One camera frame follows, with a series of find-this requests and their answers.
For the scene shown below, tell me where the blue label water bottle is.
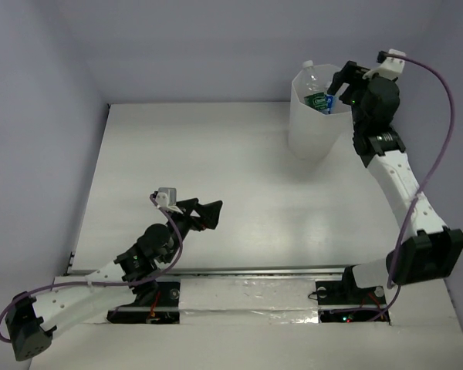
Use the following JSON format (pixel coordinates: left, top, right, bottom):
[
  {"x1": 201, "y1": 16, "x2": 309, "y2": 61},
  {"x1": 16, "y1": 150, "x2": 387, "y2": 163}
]
[{"x1": 324, "y1": 81, "x2": 336, "y2": 115}]

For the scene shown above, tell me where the green label water bottle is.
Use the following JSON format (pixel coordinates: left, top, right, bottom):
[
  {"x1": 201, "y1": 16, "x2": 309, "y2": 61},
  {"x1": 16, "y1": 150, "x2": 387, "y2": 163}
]
[{"x1": 302, "y1": 60, "x2": 327, "y2": 113}]

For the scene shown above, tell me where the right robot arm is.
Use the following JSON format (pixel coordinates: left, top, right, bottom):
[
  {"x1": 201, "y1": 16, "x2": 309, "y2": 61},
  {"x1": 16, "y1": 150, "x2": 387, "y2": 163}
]
[{"x1": 328, "y1": 53, "x2": 463, "y2": 302}]

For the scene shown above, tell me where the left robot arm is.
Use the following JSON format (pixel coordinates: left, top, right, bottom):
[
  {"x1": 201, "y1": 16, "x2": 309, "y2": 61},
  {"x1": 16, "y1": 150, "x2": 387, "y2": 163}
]
[{"x1": 0, "y1": 188, "x2": 223, "y2": 362}]

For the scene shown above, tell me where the white plastic bin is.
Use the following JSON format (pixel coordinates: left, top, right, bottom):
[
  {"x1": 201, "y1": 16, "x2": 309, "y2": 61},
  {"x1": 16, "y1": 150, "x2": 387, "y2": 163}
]
[{"x1": 287, "y1": 63, "x2": 352, "y2": 162}]

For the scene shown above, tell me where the white foam front board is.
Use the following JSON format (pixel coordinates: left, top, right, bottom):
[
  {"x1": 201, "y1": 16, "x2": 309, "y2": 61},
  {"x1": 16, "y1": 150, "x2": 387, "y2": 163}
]
[{"x1": 26, "y1": 275, "x2": 463, "y2": 370}]

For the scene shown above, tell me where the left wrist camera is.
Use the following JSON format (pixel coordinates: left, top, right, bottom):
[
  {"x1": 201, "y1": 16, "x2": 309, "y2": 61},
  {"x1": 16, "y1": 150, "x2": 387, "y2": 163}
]
[{"x1": 150, "y1": 187, "x2": 181, "y2": 213}]

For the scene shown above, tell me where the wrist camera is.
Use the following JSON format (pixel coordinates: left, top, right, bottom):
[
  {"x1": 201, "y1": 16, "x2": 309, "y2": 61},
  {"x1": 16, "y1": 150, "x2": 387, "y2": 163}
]
[
  {"x1": 363, "y1": 49, "x2": 406, "y2": 81},
  {"x1": 150, "y1": 187, "x2": 181, "y2": 213}
]

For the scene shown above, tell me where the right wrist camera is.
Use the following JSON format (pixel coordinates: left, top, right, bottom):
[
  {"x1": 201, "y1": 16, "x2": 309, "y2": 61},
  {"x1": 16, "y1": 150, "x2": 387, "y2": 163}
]
[{"x1": 363, "y1": 49, "x2": 406, "y2": 81}]

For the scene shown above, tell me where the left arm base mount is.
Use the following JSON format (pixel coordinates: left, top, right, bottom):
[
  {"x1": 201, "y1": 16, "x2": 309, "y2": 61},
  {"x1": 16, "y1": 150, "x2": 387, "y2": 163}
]
[{"x1": 106, "y1": 281, "x2": 181, "y2": 325}]

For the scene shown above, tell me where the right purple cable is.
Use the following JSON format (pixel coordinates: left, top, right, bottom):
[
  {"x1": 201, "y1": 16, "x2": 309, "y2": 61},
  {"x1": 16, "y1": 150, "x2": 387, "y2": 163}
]
[{"x1": 370, "y1": 53, "x2": 455, "y2": 321}]

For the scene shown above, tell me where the aluminium table rail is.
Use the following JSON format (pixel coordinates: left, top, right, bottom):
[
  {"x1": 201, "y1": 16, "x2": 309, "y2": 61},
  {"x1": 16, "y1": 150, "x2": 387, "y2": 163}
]
[{"x1": 66, "y1": 244, "x2": 350, "y2": 275}]

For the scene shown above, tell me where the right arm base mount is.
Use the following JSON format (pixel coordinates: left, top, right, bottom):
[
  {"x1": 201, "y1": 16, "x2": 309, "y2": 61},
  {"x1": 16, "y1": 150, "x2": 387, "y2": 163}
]
[{"x1": 308, "y1": 267, "x2": 387, "y2": 324}]

